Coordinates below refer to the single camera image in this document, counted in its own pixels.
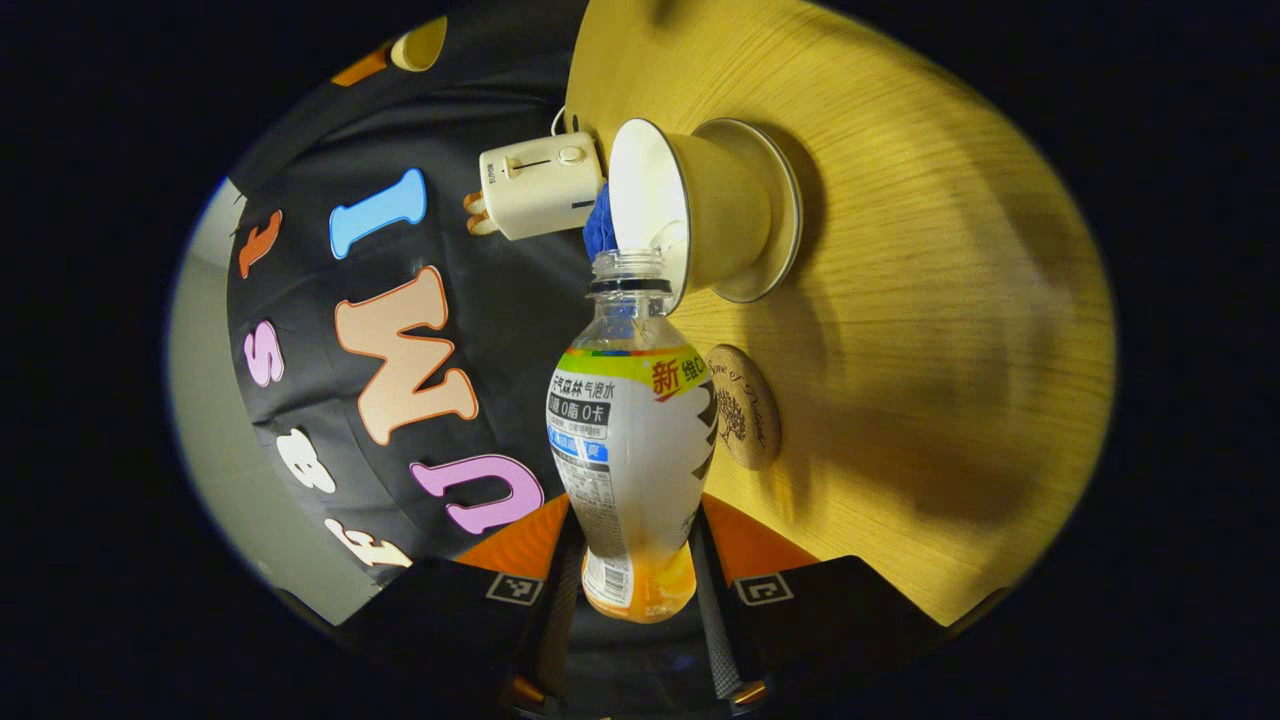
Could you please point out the cream teacup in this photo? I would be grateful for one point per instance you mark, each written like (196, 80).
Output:
(720, 200)

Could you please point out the clear plastic water bottle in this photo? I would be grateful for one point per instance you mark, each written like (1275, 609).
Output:
(630, 450)

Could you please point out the blue folded towel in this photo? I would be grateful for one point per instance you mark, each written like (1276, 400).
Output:
(600, 230)

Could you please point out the cream saucer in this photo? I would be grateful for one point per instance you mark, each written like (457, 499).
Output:
(788, 200)

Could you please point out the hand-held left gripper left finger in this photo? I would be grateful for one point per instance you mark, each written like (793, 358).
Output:
(440, 620)

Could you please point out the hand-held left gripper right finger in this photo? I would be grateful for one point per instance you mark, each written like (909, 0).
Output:
(850, 610)

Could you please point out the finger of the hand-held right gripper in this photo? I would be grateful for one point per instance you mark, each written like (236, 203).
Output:
(362, 66)

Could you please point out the round cork coaster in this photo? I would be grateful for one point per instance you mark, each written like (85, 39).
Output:
(745, 410)

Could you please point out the toast slice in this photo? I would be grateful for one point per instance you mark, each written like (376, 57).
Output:
(484, 224)
(474, 202)

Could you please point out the white toaster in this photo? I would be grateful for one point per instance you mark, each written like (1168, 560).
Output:
(540, 185)

